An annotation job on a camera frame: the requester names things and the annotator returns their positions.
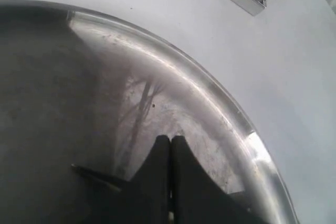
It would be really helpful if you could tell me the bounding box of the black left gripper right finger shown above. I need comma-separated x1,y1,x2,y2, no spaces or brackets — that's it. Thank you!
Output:
171,136,252,223

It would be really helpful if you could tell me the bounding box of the round steel plate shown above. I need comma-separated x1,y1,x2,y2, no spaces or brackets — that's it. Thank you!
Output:
1,0,298,223

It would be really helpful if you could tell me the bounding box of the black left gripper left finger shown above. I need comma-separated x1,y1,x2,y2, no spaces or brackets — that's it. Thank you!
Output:
115,135,171,223

